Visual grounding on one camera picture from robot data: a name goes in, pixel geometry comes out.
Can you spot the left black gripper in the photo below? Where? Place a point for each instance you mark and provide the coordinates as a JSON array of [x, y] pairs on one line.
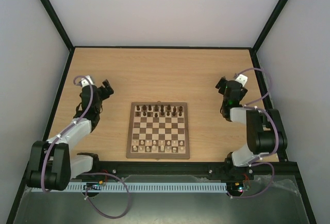
[[105, 94]]

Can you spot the grey slotted cable duct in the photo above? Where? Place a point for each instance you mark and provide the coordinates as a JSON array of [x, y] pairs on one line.
[[116, 187]]

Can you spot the light chess pieces row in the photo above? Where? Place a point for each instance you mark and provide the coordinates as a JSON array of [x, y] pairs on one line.
[[158, 146]]

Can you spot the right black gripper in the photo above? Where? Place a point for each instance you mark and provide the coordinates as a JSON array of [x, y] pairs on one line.
[[223, 84]]

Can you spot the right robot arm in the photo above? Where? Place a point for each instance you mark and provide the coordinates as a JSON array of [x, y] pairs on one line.
[[265, 134]]

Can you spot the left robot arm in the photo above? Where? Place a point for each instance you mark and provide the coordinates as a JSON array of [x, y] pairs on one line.
[[50, 166]]

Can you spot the wooden chess board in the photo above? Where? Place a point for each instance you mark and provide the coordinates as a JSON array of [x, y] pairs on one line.
[[160, 128]]

